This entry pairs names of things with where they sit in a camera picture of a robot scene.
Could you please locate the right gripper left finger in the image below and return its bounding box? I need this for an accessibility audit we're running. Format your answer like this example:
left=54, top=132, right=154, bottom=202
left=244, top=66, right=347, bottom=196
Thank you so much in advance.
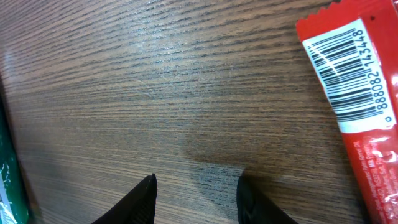
left=93, top=174, right=157, bottom=224

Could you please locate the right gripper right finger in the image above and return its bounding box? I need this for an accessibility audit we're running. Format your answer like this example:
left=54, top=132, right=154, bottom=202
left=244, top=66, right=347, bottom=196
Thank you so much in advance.
left=236, top=176, right=298, bottom=224

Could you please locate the red stick packet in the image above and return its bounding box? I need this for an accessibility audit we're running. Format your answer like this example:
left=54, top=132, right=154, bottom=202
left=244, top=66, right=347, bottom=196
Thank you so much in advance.
left=296, top=0, right=397, bottom=224

